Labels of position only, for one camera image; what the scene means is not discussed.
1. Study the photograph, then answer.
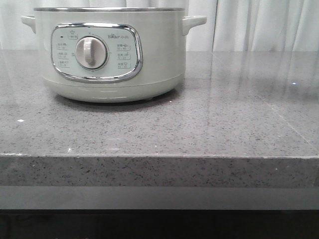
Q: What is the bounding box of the pale green electric cooking pot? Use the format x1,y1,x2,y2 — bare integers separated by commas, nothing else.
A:
21,7,207,103

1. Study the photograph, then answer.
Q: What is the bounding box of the white curtain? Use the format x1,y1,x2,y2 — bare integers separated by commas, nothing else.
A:
0,0,319,51

